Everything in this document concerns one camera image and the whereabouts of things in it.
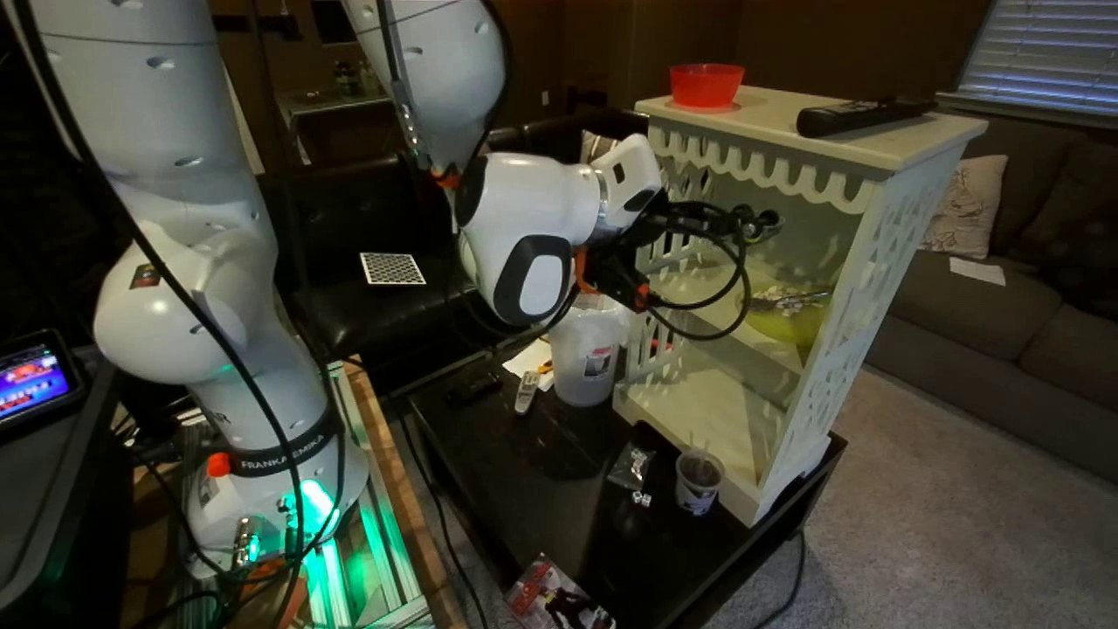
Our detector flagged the light beige pillow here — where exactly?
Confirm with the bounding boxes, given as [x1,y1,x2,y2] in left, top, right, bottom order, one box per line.
[925,149,1012,263]

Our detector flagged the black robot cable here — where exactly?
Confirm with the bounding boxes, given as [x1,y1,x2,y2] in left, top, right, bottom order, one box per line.
[624,198,761,344]

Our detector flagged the red and black magazine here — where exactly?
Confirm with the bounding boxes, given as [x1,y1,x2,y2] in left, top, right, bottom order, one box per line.
[503,554,622,629]

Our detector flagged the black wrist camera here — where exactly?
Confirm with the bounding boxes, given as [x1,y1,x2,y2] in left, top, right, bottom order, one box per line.
[589,248,655,313]

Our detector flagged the black leather couch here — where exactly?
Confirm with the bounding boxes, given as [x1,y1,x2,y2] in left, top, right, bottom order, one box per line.
[277,108,649,398]

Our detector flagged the red plastic bowl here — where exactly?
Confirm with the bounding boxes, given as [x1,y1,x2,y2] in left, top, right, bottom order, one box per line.
[666,59,751,110]

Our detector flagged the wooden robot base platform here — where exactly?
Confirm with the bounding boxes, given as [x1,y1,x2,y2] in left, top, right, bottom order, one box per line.
[151,360,469,629]

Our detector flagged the black floor cable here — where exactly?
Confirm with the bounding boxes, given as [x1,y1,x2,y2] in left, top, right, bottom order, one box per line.
[756,526,814,629]

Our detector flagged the dark couch pillow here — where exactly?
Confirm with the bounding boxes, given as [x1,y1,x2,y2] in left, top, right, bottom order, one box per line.
[1009,135,1118,316]

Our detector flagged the small black toy car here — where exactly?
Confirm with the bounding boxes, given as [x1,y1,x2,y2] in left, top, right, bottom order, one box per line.
[736,202,781,236]

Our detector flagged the white paper sheet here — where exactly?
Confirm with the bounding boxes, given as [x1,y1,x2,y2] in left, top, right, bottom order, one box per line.
[947,254,1009,289]

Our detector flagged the dark console table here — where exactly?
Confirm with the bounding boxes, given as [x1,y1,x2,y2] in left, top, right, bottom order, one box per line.
[277,81,412,167]

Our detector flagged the small foil packet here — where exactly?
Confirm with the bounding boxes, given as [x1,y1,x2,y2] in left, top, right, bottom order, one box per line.
[604,439,658,511]

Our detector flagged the black coffee table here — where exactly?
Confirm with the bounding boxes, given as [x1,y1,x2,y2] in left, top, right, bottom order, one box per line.
[405,335,854,629]

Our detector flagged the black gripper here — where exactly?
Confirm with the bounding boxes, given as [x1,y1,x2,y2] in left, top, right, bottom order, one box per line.
[632,190,748,254]

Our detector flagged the white paper scrap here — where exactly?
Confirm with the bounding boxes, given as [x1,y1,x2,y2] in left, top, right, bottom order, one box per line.
[500,335,559,379]

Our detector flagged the small white bottle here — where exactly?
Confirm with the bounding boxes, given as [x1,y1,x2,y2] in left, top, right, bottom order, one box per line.
[511,371,540,420]

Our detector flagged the metal spoon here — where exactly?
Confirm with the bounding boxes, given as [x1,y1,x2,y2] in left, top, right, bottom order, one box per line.
[748,289,816,316]

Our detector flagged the window blinds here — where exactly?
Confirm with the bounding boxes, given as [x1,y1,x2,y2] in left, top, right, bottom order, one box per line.
[953,0,1118,117]

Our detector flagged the green plate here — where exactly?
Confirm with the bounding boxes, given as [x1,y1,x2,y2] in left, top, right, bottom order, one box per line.
[745,289,835,363]

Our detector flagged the white bottle with orange cap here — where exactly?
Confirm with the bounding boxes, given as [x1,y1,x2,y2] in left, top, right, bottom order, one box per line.
[181,452,269,574]

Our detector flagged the white lattice shelf unit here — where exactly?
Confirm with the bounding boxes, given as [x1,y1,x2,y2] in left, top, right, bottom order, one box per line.
[611,81,991,531]

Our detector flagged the black remote control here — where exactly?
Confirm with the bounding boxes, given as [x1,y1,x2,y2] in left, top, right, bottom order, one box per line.
[797,94,941,139]

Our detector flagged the small lit screen device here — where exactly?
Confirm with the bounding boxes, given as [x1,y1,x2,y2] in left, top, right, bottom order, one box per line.
[0,329,83,439]

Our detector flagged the patterned gray pillow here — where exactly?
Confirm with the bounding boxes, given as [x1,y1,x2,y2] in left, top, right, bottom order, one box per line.
[577,125,622,167]

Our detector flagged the small patterned cup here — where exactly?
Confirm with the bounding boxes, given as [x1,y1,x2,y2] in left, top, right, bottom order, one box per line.
[673,452,728,519]

